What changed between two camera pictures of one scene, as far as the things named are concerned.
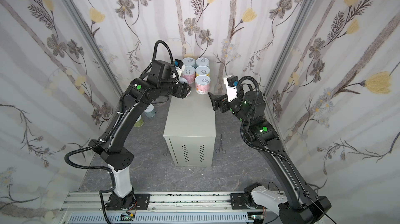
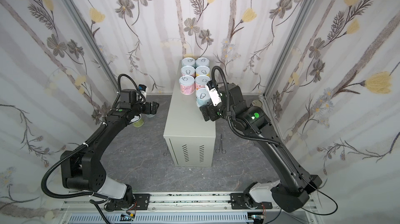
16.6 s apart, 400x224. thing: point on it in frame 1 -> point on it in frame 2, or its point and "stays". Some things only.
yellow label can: (201, 70) stays
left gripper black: (183, 90) -> (153, 111)
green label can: (139, 122) stays
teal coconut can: (202, 61) stays
